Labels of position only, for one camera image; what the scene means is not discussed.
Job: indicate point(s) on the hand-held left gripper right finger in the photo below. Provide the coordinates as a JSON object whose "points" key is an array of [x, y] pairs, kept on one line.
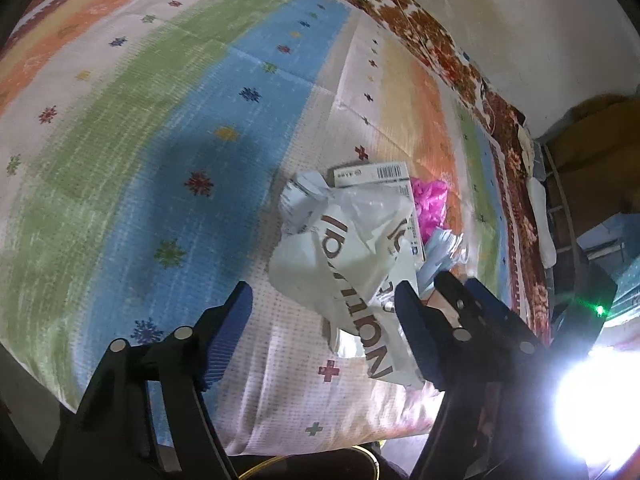
{"points": [[417, 340]]}

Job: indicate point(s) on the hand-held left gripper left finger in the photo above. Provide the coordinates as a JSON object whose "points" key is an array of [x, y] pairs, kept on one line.
{"points": [[227, 340]]}

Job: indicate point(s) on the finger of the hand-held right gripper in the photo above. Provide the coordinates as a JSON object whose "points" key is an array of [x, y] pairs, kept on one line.
{"points": [[487, 302], [456, 294]]}

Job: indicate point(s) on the tan cardboard piece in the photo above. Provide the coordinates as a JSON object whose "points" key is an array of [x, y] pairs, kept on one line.
{"points": [[442, 312]]}

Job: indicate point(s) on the light blue wrapper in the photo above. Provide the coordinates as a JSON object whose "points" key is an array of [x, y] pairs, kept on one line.
{"points": [[442, 252]]}

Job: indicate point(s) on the pink plastic bag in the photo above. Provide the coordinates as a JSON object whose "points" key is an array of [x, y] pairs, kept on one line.
{"points": [[429, 202]]}

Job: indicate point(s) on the white printed plastic bag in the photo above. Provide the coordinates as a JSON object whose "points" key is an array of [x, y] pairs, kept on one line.
{"points": [[345, 260]]}

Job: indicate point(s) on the white carton box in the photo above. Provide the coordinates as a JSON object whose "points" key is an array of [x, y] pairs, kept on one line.
{"points": [[372, 174]]}

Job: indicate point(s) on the dark bin with yellow rim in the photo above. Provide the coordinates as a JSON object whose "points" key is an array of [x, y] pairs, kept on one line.
{"points": [[325, 467]]}

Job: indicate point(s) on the teal printed cloth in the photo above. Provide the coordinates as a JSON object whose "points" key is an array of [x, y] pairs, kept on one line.
{"points": [[629, 290]]}

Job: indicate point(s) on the white cloth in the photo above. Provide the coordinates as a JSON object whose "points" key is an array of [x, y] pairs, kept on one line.
{"points": [[542, 220]]}

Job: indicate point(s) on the metal bed frame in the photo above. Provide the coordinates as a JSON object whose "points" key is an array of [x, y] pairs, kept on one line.
{"points": [[560, 195]]}

